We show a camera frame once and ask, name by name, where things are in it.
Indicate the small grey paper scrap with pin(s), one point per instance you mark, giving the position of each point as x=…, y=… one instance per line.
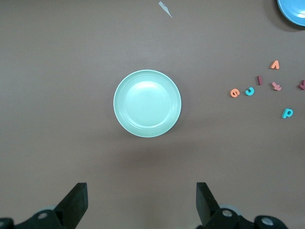
x=162, y=4

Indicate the teal foam letter c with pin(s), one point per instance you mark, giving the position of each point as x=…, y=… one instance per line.
x=252, y=91

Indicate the teal foam letter d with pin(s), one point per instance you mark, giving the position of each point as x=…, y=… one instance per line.
x=284, y=114

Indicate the orange foam letter v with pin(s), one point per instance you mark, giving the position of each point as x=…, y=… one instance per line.
x=275, y=62

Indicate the maroon foam letter l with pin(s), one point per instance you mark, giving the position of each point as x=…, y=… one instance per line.
x=259, y=80

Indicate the brown table cover sheet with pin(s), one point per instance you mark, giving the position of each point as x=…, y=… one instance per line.
x=71, y=71

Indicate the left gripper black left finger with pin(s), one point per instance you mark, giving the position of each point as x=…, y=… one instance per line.
x=71, y=202

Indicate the orange foam letter e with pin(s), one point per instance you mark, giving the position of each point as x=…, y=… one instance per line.
x=231, y=93

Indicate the maroon foam letter y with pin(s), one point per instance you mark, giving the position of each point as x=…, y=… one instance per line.
x=302, y=86

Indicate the blue round plate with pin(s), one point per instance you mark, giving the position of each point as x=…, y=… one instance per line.
x=294, y=10

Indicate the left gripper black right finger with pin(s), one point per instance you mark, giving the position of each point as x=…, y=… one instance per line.
x=205, y=205

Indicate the red foam letter t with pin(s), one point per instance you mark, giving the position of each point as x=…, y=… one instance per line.
x=276, y=86

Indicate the green round plate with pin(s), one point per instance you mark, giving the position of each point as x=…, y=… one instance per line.
x=147, y=103

